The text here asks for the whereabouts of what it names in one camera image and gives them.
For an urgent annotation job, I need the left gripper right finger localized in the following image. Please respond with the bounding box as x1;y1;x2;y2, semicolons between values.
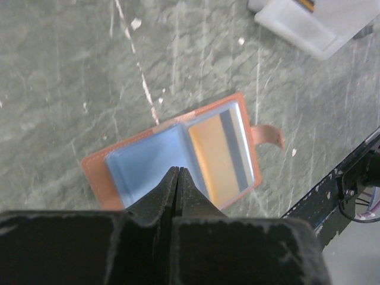
175;168;331;284

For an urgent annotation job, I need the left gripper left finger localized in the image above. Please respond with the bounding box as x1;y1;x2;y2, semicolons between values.
1;167;179;284

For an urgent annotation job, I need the pink leather card holder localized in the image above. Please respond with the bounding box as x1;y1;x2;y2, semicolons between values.
81;93;285;210

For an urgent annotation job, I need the orange credit card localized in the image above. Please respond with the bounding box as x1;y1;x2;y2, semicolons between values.
188;104;255;208

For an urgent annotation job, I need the white plastic card bin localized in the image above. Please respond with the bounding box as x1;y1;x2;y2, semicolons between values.
247;1;379;60

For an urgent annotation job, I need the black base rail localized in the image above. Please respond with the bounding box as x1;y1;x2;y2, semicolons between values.
283;129;379;246

